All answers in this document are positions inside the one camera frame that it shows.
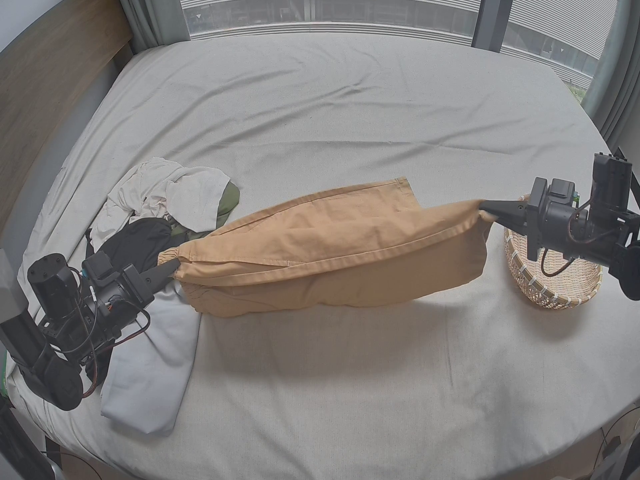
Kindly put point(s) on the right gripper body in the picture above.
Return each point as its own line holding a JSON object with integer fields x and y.
{"x": 555, "y": 228}

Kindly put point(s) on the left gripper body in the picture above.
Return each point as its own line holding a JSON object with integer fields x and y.
{"x": 122, "y": 295}

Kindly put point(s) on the tan shorts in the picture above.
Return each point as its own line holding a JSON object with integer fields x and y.
{"x": 330, "y": 253}

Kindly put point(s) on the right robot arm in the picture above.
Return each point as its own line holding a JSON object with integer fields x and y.
{"x": 612, "y": 193}

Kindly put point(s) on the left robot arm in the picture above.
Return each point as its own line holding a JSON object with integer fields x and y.
{"x": 50, "y": 283}

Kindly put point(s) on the black garment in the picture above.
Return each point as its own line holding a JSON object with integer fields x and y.
{"x": 140, "y": 240}

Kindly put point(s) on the round woven basket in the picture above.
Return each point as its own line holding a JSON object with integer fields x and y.
{"x": 565, "y": 288}

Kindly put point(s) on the pale blue garment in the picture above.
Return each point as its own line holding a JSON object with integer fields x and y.
{"x": 155, "y": 368}

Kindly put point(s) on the white garment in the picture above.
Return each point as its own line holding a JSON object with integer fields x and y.
{"x": 150, "y": 188}

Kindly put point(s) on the green garment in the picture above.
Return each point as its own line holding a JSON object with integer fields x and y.
{"x": 227, "y": 203}

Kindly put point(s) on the bed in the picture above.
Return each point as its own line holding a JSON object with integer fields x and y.
{"x": 350, "y": 118}

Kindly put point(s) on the grey-green curtain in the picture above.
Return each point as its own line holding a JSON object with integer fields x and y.
{"x": 617, "y": 68}
{"x": 150, "y": 8}

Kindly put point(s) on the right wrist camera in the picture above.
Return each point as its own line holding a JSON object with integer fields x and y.
{"x": 561, "y": 190}

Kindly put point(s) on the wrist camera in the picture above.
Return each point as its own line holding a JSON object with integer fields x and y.
{"x": 97, "y": 265}
{"x": 561, "y": 190}

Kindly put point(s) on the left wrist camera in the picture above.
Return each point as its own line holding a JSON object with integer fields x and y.
{"x": 97, "y": 265}

